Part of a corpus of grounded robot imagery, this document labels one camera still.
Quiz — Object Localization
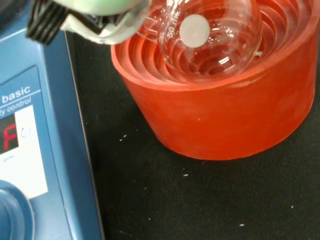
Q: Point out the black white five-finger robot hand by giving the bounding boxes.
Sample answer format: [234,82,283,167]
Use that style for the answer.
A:
[26,0,151,46]

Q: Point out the orange stepped flask stand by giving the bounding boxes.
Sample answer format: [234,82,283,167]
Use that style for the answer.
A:
[110,0,320,161]

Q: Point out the blue-base heater with steel plate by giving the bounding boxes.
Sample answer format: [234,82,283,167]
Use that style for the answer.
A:
[0,29,105,240]

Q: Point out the black bench cloth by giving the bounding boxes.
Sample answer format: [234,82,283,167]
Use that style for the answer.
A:
[0,0,320,240]

